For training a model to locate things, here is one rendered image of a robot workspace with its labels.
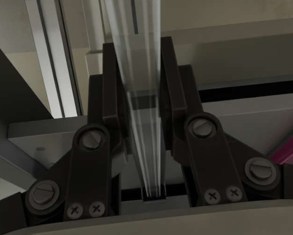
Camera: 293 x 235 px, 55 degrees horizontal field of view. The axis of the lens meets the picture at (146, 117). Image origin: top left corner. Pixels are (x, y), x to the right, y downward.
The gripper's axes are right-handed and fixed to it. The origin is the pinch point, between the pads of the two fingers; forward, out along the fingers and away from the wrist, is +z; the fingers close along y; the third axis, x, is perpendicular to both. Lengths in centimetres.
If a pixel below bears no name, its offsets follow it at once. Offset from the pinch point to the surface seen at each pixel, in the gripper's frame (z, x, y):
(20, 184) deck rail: 1.5, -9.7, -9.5
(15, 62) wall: 275, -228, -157
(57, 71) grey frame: 22.3, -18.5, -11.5
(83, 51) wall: 260, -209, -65
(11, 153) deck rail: 1.2, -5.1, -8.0
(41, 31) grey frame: 25.3, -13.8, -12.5
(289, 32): 34, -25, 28
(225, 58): 31.5, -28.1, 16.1
